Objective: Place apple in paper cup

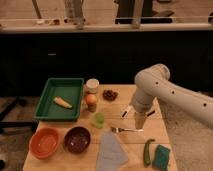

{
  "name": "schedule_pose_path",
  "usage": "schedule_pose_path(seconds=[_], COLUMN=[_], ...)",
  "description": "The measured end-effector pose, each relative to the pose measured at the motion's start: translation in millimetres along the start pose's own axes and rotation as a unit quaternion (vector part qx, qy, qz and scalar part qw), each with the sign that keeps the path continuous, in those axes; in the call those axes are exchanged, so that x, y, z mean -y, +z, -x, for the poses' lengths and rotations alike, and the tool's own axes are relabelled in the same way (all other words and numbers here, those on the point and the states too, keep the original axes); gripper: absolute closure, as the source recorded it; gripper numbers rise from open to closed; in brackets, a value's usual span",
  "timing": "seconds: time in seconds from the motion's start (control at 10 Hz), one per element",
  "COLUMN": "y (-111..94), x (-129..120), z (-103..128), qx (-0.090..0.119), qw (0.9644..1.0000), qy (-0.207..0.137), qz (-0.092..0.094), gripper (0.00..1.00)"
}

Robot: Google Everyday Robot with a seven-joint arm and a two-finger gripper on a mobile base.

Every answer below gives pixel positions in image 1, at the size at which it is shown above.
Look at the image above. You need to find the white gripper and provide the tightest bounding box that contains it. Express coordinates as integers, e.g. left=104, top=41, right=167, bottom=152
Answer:
left=130, top=89, right=154, bottom=129

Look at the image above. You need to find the red yellow apple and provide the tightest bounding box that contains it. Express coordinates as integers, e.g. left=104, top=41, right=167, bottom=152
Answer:
left=85, top=94, right=97, bottom=105

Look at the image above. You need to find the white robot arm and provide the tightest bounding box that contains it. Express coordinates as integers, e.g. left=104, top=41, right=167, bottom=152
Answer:
left=131, top=64, right=213, bottom=130

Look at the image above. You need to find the light green cup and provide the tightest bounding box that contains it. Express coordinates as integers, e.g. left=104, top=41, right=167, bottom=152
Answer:
left=91, top=113, right=105, bottom=129

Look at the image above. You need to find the small brown cup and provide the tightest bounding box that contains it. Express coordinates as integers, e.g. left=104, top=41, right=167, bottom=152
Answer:
left=87, top=104, right=97, bottom=112

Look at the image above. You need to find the white paper cup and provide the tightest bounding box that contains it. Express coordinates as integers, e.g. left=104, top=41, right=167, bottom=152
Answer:
left=86, top=78, right=99, bottom=94

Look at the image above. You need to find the grey blue cloth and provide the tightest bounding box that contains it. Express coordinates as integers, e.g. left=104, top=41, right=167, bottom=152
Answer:
left=96, top=132, right=128, bottom=171

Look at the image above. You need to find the teal sponge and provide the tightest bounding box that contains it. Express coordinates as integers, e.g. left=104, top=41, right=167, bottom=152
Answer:
left=152, top=145, right=170, bottom=171

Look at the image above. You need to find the dark purple bowl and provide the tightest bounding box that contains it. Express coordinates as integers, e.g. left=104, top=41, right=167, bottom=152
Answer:
left=64, top=126, right=91, bottom=154

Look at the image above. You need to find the green plastic tray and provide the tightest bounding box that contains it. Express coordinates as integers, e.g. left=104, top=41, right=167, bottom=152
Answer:
left=34, top=78, right=84, bottom=121

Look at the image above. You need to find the orange bowl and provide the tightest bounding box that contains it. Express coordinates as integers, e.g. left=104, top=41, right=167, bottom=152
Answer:
left=29, top=127, right=59, bottom=160

